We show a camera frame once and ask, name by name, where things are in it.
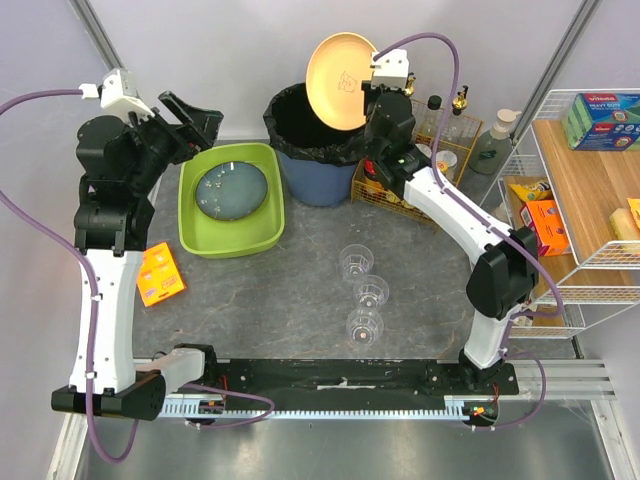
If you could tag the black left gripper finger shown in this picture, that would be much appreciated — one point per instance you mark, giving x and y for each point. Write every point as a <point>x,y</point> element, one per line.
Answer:
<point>184,112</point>
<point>201,127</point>

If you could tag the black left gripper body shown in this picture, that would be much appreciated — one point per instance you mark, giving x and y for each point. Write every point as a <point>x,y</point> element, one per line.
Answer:
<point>179,132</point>

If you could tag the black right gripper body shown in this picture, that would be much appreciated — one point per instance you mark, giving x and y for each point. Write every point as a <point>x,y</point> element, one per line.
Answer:
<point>368,100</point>

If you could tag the red lid sauce jar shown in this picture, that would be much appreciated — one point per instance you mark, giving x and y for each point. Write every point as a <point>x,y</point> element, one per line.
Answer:
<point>373,186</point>

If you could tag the blue label silver lid jar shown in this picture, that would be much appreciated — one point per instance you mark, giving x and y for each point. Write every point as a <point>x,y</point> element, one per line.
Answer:
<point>447,162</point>

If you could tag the glass oil bottle gold spout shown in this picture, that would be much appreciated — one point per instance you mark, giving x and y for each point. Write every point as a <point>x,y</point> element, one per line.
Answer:
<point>455,126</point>

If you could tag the blue ceramic plate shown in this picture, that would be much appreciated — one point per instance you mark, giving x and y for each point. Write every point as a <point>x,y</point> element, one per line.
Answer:
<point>231,191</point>

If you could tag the beige plate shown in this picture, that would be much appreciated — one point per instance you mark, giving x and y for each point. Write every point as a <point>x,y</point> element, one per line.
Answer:
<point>334,74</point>

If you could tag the clear glass cup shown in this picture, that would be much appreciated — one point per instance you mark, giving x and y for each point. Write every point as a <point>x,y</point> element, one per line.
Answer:
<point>364,327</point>
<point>371,292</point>
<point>355,261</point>

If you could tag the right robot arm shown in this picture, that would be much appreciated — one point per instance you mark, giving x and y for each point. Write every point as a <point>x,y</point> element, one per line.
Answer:
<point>503,260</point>

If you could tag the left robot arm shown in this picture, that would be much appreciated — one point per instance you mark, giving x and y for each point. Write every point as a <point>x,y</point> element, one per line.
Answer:
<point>123,157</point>

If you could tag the black cap glass bottle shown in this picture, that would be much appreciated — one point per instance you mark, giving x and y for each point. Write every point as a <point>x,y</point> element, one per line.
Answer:
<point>432,117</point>

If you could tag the black trash bag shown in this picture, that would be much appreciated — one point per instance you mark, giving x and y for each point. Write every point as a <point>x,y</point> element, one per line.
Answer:
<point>295,130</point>

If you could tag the blue trash bin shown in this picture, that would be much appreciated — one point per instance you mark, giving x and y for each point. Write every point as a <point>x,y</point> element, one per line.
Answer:
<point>316,184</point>

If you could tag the green plastic basin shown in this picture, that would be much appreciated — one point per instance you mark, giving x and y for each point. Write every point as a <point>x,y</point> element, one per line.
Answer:
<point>209,238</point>

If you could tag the cream pump soap bottle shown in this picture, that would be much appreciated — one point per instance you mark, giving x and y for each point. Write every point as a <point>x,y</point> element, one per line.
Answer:
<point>494,145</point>

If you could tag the yellow snack bag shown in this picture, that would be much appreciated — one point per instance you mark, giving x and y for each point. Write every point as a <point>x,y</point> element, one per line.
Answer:
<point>536,191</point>

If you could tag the orange purple box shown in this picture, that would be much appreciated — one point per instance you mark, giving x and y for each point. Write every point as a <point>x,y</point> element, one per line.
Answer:
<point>543,218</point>

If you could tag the blue sponge package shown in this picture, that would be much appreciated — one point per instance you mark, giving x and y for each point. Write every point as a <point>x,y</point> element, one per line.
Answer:
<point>603,121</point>

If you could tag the yellow sponge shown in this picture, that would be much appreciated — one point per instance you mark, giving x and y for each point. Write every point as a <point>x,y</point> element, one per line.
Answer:
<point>625,221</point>

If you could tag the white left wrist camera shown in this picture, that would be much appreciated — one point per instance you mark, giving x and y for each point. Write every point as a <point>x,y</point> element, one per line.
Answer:
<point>118,96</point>

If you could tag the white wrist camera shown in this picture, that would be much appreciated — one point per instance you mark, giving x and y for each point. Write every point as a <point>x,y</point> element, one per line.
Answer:
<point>391,70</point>
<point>118,96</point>

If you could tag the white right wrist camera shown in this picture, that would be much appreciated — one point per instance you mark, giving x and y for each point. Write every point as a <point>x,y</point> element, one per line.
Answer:
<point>391,70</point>

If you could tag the yellow wire basket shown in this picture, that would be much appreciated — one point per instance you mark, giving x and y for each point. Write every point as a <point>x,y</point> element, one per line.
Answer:
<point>386,199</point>

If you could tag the white wire shelf rack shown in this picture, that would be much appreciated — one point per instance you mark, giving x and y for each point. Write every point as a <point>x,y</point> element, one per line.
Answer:
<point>588,186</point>

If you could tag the black mounting base plate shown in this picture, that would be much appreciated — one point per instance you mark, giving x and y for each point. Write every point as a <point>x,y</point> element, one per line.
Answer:
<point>265,376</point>

